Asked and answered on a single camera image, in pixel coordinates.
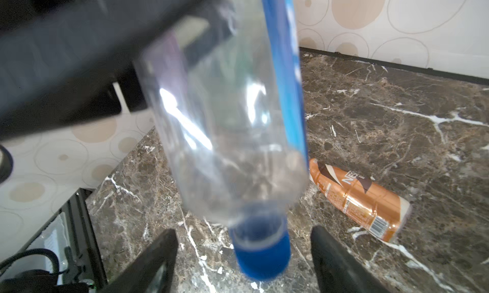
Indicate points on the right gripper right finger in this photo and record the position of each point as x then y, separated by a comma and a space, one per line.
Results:
336, 269

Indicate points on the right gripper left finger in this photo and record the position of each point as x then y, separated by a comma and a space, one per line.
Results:
153, 269

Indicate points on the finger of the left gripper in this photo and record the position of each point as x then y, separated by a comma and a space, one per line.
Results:
59, 56

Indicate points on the brown Nescafe bottle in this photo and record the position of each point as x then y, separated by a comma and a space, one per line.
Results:
378, 210

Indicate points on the clear crushed bottle blue cap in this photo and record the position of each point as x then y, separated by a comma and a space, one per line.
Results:
229, 111

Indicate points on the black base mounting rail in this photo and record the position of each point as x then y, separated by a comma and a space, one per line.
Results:
63, 256

